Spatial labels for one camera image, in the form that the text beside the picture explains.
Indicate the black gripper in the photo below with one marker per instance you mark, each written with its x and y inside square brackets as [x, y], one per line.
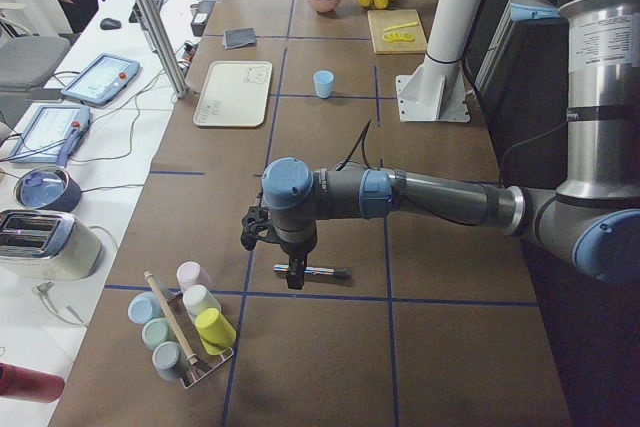
[296, 251]

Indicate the yellow cup on rack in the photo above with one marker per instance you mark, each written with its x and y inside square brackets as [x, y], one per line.
[215, 332]

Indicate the white cup on rack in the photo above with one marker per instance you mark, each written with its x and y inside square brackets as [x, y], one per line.
[197, 299]

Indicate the light blue cup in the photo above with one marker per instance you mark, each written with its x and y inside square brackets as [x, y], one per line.
[323, 83]

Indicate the pink cup on rack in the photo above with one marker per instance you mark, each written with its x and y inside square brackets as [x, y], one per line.
[190, 273]

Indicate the green cup on rack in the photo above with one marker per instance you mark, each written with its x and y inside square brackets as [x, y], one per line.
[155, 332]

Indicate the grey cup on rack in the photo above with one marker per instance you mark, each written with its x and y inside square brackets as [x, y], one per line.
[169, 361]

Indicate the blue cup on rack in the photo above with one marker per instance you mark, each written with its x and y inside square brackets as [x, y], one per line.
[143, 308]

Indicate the steel muddler black tip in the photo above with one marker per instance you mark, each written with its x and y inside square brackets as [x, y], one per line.
[340, 274]

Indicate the bamboo cutting board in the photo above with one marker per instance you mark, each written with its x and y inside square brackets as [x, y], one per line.
[379, 19]

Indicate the lemon slices row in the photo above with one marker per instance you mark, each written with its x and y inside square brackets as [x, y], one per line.
[400, 36]

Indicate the grey folded cloth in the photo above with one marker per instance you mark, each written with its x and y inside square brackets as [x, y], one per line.
[239, 38]

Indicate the yellow plastic knife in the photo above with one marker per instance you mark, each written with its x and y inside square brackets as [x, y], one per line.
[400, 26]

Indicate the wooden stick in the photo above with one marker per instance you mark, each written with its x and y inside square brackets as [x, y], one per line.
[163, 300]

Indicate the white bear tray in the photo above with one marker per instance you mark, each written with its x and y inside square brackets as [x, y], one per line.
[234, 94]

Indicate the black computer mouse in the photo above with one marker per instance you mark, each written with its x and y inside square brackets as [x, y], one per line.
[109, 24]

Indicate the teach pendant far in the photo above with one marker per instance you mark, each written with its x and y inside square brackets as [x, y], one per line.
[101, 81]

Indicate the teach pendant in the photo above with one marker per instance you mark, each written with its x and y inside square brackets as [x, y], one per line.
[48, 131]
[101, 81]

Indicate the cream toaster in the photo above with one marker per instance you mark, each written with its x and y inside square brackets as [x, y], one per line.
[47, 245]

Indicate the teach pendant near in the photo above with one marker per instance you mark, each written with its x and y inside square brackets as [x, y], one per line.
[48, 131]

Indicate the red bottle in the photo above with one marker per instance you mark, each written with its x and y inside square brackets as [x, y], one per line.
[20, 383]

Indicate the grey office chair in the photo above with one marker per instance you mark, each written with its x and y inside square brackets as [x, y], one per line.
[29, 62]

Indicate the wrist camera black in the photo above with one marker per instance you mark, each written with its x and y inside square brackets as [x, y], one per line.
[257, 226]

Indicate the white wire cup rack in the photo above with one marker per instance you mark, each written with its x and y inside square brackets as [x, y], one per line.
[206, 364]

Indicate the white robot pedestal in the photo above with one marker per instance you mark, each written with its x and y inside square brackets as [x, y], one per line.
[435, 91]

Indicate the aluminium frame post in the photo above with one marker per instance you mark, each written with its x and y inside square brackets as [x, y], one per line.
[160, 40]

